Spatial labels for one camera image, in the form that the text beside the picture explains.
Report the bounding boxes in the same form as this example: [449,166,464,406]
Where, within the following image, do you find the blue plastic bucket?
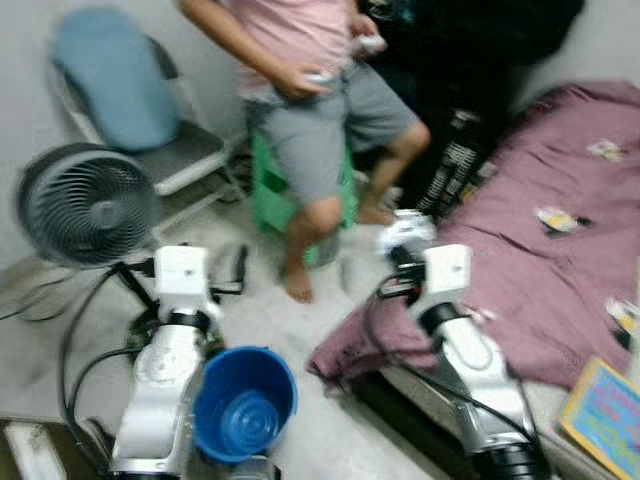
[192,345,299,463]

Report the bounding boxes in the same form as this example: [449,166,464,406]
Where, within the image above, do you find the colourful book with yellow border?
[558,357,640,480]

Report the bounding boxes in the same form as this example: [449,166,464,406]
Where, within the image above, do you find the light blue cushion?
[52,8,181,153]

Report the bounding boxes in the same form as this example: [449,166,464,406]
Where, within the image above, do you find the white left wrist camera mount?
[152,245,219,317]

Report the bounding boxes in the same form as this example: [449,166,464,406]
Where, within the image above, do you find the white wrapper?
[378,210,438,256]

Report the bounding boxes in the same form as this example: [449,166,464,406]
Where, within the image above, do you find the person in pink shirt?
[180,0,433,303]

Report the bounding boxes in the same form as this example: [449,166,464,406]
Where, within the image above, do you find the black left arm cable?
[57,262,153,471]
[64,345,141,446]

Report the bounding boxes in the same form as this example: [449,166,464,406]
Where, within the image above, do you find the black hanging clothes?
[358,0,587,106]

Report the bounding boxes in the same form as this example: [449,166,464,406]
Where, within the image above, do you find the grey round floor fan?
[15,143,163,321]

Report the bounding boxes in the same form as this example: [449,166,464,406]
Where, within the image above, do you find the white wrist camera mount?
[152,245,219,317]
[422,243,473,311]

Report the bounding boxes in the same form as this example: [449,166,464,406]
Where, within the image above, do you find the grey folding chair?
[45,35,246,219]

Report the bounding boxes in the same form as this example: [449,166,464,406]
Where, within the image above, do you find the grey robot leg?
[228,455,283,480]

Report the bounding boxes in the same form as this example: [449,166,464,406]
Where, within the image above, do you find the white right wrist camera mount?
[422,243,473,311]

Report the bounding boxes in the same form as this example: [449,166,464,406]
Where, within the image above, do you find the green plastic stool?
[248,128,357,264]

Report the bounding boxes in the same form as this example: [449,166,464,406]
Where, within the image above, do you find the black bag with white print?
[415,105,493,223]

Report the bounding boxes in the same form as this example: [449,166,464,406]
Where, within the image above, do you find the mauve printed blanket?
[308,80,640,391]

